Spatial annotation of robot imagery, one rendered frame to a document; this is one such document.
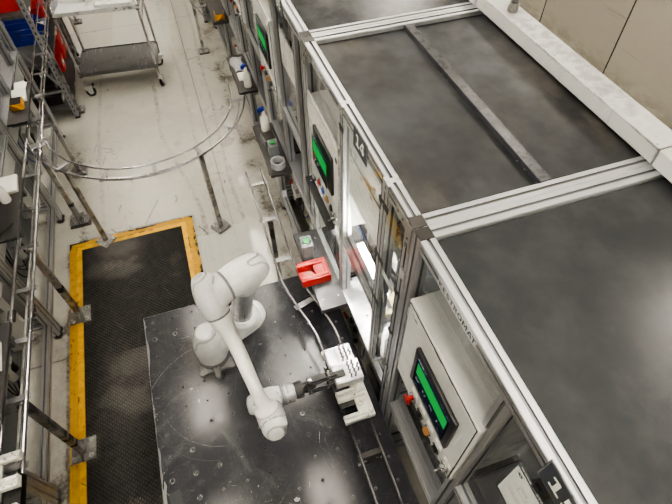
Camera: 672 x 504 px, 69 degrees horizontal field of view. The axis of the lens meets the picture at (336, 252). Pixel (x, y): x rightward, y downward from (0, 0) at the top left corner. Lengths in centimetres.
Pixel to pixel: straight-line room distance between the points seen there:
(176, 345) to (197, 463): 64
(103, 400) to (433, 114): 272
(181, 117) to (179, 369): 324
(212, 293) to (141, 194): 281
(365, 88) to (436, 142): 38
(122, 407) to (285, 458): 140
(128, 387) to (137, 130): 275
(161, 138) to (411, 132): 378
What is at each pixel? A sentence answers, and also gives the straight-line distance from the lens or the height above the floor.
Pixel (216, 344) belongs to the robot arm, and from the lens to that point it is 248.
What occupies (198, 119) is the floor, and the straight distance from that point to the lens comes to 533.
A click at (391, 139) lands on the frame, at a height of 201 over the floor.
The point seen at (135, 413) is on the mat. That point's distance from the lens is 348.
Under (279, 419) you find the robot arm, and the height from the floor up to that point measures 111.
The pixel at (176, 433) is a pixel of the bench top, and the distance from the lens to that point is 260.
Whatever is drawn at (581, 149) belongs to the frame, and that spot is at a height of 201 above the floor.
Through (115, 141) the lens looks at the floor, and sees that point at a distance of 534.
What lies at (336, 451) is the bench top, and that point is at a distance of 246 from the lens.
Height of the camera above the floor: 304
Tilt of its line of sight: 51 degrees down
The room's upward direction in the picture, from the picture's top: 1 degrees counter-clockwise
